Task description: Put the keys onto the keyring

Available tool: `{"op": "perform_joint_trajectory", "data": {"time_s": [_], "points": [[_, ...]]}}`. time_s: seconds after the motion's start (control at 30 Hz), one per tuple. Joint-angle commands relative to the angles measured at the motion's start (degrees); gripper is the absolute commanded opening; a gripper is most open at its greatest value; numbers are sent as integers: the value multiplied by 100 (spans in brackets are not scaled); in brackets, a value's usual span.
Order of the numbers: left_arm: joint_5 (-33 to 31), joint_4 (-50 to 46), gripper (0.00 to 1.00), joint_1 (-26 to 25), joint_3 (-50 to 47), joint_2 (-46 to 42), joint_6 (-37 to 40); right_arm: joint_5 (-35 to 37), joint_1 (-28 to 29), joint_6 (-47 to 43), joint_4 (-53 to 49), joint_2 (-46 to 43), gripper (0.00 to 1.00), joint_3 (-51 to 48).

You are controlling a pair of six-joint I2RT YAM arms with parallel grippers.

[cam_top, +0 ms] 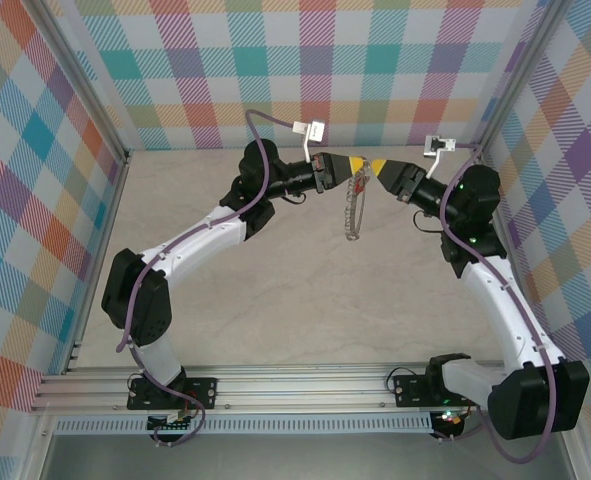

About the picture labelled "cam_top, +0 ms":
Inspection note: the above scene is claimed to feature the left white camera bracket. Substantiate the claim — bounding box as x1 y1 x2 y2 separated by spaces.
293 119 316 162

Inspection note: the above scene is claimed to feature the white camera bracket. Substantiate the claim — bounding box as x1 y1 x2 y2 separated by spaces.
427 137 459 179
293 119 316 162

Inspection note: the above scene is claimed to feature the right white camera bracket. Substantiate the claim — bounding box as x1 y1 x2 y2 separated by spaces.
427 137 459 179

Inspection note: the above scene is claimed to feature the aluminium corner post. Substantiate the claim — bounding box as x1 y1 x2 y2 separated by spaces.
469 0 574 159
27 0 132 164

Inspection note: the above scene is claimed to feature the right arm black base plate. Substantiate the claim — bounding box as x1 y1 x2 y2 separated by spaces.
392 372 486 409

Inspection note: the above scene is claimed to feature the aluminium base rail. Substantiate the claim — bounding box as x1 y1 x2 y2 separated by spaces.
29 360 584 416

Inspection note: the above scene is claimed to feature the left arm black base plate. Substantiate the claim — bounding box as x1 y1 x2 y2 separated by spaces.
127 375 219 412

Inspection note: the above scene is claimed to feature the white slotted cable duct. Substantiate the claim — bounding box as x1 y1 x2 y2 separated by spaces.
54 412 436 436

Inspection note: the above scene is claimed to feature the aluminium frame leg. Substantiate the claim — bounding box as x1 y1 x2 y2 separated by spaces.
557 407 591 480
22 412 59 480

